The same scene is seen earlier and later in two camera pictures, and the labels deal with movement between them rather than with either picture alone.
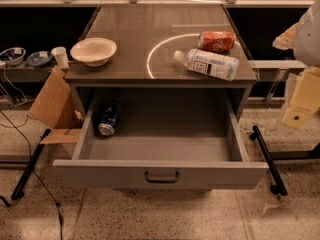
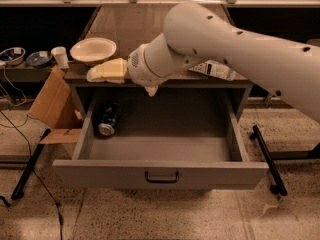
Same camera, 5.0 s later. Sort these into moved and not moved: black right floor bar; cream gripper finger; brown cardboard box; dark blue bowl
Moved: cream gripper finger
Not moved: dark blue bowl; black right floor bar; brown cardboard box
